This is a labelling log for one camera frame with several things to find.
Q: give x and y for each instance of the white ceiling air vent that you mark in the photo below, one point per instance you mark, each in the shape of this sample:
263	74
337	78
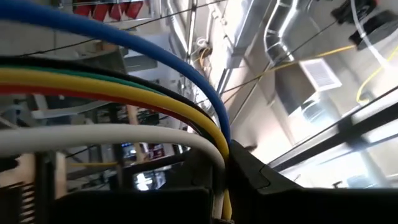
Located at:
320	74

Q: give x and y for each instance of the silver ceiling duct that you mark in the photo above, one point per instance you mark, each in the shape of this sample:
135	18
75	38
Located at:
283	31

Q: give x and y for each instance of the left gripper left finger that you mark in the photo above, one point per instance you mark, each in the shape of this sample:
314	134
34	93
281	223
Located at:
140	207

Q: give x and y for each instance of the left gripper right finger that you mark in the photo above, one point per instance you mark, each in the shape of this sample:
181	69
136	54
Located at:
295	205

